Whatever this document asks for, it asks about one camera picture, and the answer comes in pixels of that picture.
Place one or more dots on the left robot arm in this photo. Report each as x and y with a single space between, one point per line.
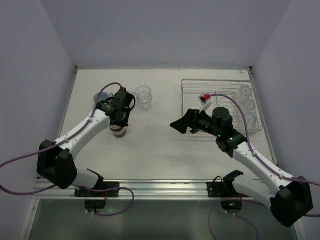
56 160

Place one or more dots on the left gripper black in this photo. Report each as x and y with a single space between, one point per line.
119 124

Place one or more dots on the controller box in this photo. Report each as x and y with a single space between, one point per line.
232 206
94 205

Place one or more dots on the aluminium mounting rail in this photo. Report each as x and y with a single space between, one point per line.
162 188

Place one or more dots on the cream brown ceramic cup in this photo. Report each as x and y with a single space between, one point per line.
118 131

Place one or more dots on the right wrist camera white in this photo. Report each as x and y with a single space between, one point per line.
206 102

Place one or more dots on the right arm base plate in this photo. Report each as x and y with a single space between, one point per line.
225 188

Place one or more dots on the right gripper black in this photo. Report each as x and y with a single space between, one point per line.
195 121

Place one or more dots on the right controller box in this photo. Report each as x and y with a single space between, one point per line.
232 206

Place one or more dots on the light blue mug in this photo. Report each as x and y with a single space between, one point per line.
100 97

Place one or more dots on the left controller box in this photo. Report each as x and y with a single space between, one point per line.
94 205

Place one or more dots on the dark blue mug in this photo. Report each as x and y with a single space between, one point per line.
111 94

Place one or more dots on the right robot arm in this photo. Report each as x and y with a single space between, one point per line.
288 198

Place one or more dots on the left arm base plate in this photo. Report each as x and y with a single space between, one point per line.
104 189

